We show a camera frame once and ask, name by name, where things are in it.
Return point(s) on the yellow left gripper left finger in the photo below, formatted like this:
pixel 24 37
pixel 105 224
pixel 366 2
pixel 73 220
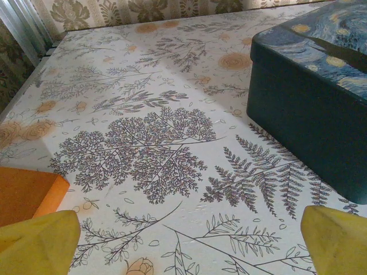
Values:
pixel 37 246

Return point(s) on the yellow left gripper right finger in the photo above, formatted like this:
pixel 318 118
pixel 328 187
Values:
pixel 338 243

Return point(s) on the orange rectangular board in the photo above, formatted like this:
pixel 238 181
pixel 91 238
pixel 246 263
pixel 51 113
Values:
pixel 25 192

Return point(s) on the starry night print tin box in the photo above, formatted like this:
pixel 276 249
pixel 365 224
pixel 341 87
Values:
pixel 301 114

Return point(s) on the aluminium frame post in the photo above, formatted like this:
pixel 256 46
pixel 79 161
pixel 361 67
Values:
pixel 25 25

